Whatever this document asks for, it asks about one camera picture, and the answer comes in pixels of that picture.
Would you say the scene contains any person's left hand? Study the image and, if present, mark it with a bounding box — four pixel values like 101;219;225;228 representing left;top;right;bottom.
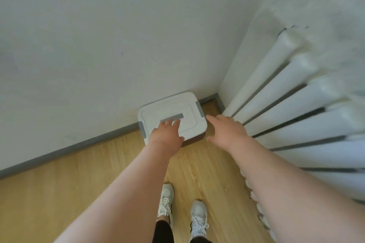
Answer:
149;119;185;158

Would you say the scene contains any person's right hand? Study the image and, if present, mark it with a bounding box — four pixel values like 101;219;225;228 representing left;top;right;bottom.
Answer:
205;114;247;151

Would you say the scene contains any brown-lidded white box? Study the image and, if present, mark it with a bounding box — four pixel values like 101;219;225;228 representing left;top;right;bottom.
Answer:
181;130;206;148

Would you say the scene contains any large white storage box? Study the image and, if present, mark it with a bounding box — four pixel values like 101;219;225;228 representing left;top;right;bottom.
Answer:
137;91;208;147

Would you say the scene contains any person's left forearm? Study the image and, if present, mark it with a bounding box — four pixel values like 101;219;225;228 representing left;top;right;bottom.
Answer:
54;146;175;243

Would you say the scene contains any person's right forearm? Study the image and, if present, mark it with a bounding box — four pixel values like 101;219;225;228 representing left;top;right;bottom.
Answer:
235;134;365;243

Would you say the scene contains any person's left white shoe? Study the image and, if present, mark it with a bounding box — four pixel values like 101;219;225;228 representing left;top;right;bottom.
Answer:
157;183;175;225

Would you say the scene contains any person's white shoe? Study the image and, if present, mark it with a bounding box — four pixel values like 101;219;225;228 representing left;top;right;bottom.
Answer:
189;200;209;240
157;183;175;225

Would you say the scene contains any person's right white shoe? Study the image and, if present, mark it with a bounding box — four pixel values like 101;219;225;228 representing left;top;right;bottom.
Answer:
189;200;209;240

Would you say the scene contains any person's left leg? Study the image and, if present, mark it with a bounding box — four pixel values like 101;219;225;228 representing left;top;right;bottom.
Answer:
152;217;175;243

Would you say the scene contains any white radiator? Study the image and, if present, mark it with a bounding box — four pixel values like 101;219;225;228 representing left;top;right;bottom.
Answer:
221;28;365;243

